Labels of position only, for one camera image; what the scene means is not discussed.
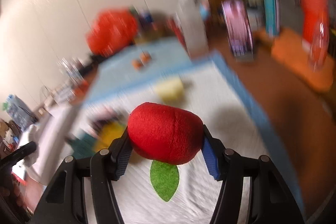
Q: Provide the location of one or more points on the yellow round sponge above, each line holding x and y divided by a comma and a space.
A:
170, 89

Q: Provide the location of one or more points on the small orange tangerine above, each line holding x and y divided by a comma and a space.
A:
137, 64
145, 57

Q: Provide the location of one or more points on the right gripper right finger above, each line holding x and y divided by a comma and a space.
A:
222, 164

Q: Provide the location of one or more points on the white blue absorbent pad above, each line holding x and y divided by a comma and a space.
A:
270, 191

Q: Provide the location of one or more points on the orange plastic bag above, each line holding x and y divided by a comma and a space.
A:
111, 31

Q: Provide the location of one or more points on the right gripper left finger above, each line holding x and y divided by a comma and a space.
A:
107, 166

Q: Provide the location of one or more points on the red plush apple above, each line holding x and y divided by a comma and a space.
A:
169, 137

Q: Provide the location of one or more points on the light blue pad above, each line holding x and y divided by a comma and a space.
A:
118, 74

